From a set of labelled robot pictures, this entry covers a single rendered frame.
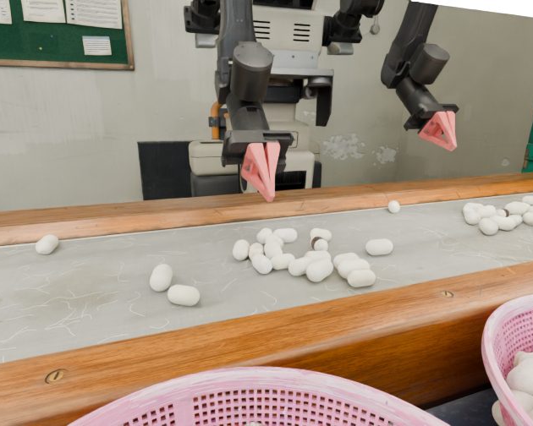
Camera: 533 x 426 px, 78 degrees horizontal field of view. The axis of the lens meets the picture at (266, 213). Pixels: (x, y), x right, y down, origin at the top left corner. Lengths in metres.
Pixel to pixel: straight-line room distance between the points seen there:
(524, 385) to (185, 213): 0.47
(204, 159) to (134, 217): 0.76
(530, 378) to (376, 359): 0.10
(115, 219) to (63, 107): 1.99
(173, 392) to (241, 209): 0.41
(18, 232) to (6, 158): 2.07
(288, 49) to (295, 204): 0.61
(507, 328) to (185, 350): 0.25
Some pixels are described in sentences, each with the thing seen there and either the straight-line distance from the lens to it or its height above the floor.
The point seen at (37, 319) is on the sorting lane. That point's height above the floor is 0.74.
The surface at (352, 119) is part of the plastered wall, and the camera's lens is 2.80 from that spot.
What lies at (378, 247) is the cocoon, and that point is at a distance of 0.45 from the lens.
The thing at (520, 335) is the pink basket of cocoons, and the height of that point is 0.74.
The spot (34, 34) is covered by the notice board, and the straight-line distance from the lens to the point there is 2.57.
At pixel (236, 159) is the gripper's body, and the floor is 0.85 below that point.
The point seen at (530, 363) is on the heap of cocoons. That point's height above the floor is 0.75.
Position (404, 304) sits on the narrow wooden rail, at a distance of 0.31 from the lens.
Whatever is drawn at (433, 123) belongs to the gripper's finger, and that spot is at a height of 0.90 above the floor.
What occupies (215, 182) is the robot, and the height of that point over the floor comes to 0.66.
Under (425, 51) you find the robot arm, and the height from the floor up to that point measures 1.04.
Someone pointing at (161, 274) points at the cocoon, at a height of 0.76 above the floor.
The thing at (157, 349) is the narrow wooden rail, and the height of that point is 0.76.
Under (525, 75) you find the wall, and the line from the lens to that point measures 2.35.
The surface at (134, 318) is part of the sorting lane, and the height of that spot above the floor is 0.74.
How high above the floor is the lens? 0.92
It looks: 17 degrees down
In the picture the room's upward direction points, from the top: straight up
